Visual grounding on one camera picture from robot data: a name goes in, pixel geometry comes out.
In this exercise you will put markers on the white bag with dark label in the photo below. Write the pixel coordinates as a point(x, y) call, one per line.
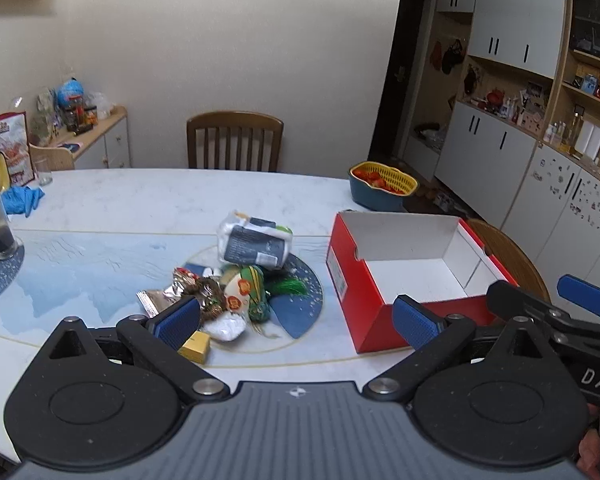
point(250, 247)

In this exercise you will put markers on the white plastic bag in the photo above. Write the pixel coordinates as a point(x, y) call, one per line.
point(225, 327)

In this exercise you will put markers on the white wooden sideboard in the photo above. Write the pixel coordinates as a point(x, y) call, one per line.
point(110, 142)

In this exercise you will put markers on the wooden slatted chair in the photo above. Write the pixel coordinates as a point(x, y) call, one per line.
point(235, 125)

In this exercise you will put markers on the blue round placemat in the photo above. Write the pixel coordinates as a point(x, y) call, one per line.
point(0, 280)

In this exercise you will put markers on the white cutting board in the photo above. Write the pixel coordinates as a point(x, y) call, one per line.
point(591, 140)

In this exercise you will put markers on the silver foil wrapper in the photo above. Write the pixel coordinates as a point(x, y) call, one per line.
point(157, 300)

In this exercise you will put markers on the orange label jar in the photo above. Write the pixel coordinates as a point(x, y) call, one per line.
point(90, 116)

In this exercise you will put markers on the blue globe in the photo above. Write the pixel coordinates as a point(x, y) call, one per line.
point(70, 94)

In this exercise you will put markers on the clear drinking glass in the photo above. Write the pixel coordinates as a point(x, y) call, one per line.
point(42, 172)

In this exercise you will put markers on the red snack bag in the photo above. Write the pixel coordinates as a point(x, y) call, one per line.
point(10, 135)

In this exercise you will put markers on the white green plush pouch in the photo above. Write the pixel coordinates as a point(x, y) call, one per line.
point(256, 292)

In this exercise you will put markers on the pile of strawberries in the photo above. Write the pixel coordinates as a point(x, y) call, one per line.
point(372, 177)

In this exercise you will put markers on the clear plastic bag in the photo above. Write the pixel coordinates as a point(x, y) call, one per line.
point(100, 105)

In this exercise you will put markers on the yellow colander basket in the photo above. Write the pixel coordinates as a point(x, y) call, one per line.
point(397, 176)

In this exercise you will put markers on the red cardboard box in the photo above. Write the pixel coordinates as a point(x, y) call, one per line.
point(365, 310)

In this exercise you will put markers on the person's right hand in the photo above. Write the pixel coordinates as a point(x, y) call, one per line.
point(591, 455)

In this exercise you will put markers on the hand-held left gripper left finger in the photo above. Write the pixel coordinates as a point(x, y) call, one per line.
point(180, 321)

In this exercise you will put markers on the white wall cabinet unit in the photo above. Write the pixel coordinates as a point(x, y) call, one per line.
point(510, 20)

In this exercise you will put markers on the blue bowl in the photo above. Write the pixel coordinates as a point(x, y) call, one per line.
point(375, 200)

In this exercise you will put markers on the blue gloves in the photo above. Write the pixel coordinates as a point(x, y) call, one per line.
point(22, 200)

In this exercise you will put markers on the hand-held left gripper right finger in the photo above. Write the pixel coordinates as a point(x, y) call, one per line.
point(415, 327)

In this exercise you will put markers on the green tassel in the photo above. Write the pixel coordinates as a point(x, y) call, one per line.
point(287, 289)

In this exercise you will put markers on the small yellow box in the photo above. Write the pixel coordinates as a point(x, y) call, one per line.
point(196, 347)

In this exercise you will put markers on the small light wooden chair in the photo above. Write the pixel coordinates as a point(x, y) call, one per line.
point(50, 157)

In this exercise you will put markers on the wooden round-back chair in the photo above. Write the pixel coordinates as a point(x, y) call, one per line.
point(510, 255)

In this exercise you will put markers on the brown gold crinkly wrapper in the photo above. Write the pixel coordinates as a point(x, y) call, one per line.
point(207, 297)

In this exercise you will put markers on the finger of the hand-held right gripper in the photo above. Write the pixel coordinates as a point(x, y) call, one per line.
point(510, 297)
point(585, 295)

